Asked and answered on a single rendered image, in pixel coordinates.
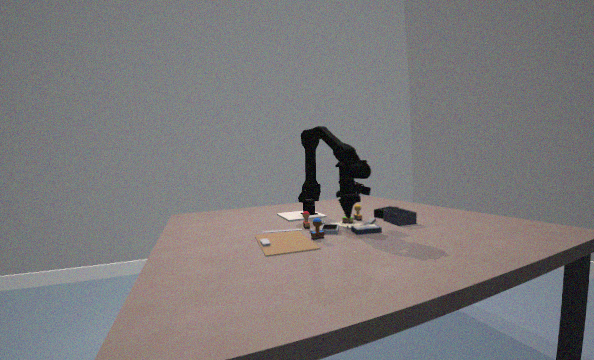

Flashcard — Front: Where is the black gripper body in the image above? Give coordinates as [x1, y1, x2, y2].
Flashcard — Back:
[336, 178, 361, 203]

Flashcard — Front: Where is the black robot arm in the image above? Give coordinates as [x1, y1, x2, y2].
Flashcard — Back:
[298, 126, 371, 215]

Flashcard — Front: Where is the cream rectangular tin with blue label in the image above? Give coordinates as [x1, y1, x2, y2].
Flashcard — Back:
[351, 224, 382, 234]

